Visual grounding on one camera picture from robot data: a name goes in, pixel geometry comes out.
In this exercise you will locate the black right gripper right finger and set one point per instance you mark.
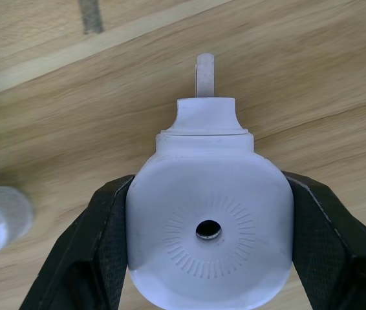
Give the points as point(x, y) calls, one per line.
point(331, 258)

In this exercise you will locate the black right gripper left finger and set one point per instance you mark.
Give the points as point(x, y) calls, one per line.
point(82, 258)

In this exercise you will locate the white mosquito repellent heater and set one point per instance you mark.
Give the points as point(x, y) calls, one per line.
point(209, 181)

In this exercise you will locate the white round cap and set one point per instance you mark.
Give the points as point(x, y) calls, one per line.
point(5, 219)

